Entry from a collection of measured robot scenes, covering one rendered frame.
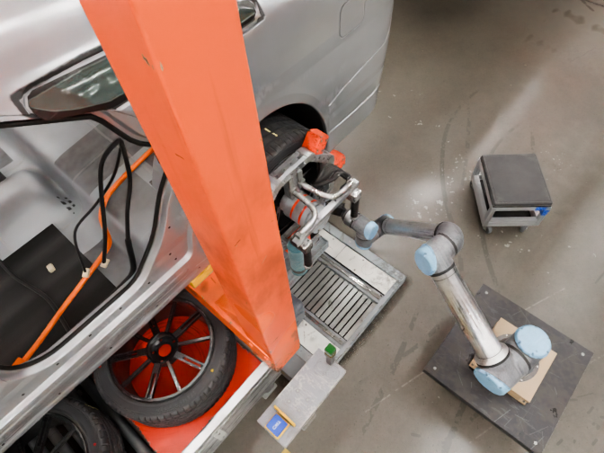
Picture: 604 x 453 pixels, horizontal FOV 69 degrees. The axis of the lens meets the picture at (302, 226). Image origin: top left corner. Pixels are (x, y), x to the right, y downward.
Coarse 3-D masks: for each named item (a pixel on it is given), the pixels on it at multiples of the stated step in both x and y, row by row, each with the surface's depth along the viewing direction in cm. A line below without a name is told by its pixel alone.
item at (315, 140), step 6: (312, 132) 190; (318, 132) 192; (306, 138) 193; (312, 138) 191; (318, 138) 189; (324, 138) 192; (306, 144) 193; (312, 144) 192; (318, 144) 190; (324, 144) 195; (312, 150) 192; (318, 150) 193
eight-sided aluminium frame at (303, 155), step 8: (296, 152) 190; (304, 152) 190; (312, 152) 192; (328, 152) 210; (288, 160) 188; (296, 160) 192; (304, 160) 188; (312, 160) 193; (320, 160) 200; (328, 160) 206; (280, 168) 186; (296, 168) 187; (320, 168) 218; (272, 176) 184; (280, 176) 184; (288, 176) 185; (272, 184) 182; (280, 184) 183; (328, 184) 223; (272, 192) 183; (328, 192) 228; (320, 200) 228; (296, 224) 230; (288, 232) 228; (288, 240) 225
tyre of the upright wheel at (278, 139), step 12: (264, 120) 196; (276, 120) 197; (288, 120) 201; (264, 132) 190; (276, 132) 190; (288, 132) 191; (300, 132) 194; (264, 144) 186; (276, 144) 186; (288, 144) 187; (300, 144) 195; (276, 156) 185; (288, 228) 235
